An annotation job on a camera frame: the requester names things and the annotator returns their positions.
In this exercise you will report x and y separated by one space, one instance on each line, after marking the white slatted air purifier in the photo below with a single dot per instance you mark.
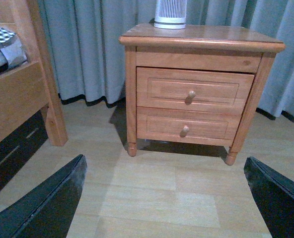
170 14

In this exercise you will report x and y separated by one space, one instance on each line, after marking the wooden drawer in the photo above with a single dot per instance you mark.
191 90
186 126

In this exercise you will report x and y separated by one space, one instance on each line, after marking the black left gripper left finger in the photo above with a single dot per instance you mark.
47 210

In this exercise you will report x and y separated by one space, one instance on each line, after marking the grey bedding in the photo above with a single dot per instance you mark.
12 53

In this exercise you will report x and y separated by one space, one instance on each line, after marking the wooden nightstand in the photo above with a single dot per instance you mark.
200 48

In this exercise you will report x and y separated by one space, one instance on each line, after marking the wooden bed frame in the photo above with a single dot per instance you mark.
31 87

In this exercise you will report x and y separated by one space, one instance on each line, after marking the grey-blue curtain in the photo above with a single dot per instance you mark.
88 61

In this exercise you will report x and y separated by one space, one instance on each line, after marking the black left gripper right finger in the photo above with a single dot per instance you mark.
273 194

